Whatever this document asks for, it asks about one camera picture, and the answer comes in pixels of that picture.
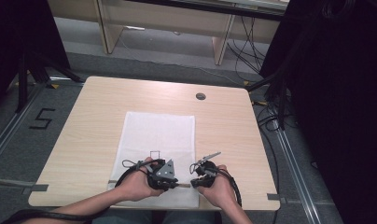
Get person's right hand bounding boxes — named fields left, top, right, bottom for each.
left=197, top=164, right=238, bottom=210

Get black hanging desk cables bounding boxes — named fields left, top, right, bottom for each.
left=226, top=15, right=268, bottom=75

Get black curtain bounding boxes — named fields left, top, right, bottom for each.
left=0, top=0, right=71, bottom=105
left=258, top=0, right=377, bottom=224

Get black tripod stand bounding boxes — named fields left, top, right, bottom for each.
left=245, top=69, right=292, bottom=132
left=14, top=50, right=85, bottom=114

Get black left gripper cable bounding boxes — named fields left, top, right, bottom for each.
left=0, top=159, right=166, bottom=224

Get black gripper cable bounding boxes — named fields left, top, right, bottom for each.
left=0, top=159, right=166, bottom=224
left=188, top=159, right=244, bottom=208

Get light wooden desk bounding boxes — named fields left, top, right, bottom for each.
left=48, top=0, right=291, bottom=66

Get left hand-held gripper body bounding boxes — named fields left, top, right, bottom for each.
left=145, top=159, right=179, bottom=192

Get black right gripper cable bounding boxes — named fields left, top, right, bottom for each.
left=188, top=159, right=244, bottom=208

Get metal floor rail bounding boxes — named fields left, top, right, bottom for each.
left=0, top=176, right=34, bottom=189
left=272, top=122, right=322, bottom=224
left=0, top=83, right=45, bottom=167

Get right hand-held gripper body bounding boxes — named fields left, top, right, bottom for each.
left=194, top=151, right=223, bottom=188

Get white cloth towel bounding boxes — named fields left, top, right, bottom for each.
left=107, top=111, right=201, bottom=209

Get grey tape strip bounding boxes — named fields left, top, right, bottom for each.
left=21, top=183, right=49, bottom=196
left=266, top=192, right=287, bottom=205

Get person's legs in jeans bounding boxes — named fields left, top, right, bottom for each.
left=91, top=209, right=223, bottom=224

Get person's left hand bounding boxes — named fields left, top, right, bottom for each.
left=116, top=156, right=166, bottom=203

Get black floor cables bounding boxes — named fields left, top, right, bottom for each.
left=253, top=101, right=290, bottom=224

